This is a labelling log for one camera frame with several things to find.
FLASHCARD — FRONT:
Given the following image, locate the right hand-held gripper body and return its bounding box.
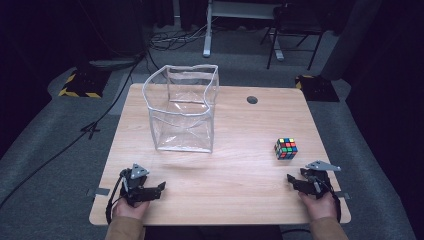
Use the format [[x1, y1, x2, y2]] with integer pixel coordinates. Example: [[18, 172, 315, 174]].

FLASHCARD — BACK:
[[299, 160, 342, 200]]

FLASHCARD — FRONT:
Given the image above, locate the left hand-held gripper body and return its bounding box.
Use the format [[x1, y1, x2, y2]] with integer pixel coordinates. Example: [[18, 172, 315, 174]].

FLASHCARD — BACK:
[[119, 162, 151, 206]]

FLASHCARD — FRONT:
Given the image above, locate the multicoloured puzzle cube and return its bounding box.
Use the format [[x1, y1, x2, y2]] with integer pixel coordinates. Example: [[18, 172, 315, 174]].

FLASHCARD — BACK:
[[273, 137, 299, 161]]

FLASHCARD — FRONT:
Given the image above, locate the clear plastic storage bag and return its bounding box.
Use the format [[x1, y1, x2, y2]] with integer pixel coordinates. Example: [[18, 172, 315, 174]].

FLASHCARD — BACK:
[[142, 63, 221, 155]]

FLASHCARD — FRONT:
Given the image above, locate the person's right hand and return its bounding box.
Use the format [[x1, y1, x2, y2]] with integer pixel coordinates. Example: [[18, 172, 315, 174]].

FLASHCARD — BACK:
[[297, 190, 338, 223]]

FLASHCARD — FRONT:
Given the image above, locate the person's left hand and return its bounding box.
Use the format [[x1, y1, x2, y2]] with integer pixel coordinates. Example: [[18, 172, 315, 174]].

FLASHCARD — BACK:
[[112, 195, 151, 222]]

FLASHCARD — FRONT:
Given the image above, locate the yellow black striped base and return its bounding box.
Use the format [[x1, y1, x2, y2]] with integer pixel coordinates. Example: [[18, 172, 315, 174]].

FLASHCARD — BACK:
[[294, 74, 341, 103], [57, 68, 112, 99]]

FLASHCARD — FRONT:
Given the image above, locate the black chair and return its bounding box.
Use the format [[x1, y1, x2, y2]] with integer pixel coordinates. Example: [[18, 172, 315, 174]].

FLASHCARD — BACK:
[[259, 2, 325, 71]]

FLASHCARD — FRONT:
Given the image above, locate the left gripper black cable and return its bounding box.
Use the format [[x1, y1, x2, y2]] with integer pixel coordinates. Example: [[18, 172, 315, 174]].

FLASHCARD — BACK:
[[105, 175, 125, 225]]

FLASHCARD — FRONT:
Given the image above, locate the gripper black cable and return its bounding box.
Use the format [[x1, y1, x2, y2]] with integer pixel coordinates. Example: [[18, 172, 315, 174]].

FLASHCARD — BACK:
[[324, 181, 342, 224], [105, 175, 125, 225]]

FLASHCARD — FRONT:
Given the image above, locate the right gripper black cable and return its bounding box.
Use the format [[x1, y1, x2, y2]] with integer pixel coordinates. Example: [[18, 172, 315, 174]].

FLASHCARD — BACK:
[[324, 181, 342, 224]]

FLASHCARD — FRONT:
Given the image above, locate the long black floor cable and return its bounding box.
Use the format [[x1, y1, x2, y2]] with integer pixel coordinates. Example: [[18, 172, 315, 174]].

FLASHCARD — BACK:
[[0, 49, 148, 212]]

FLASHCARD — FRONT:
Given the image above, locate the bundle of floor cables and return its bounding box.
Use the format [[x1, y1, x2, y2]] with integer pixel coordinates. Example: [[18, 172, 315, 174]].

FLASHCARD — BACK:
[[148, 23, 209, 52]]

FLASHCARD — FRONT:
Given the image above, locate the white desk frame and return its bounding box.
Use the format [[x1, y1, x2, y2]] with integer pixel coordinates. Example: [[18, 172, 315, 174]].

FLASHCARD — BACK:
[[202, 0, 285, 62]]

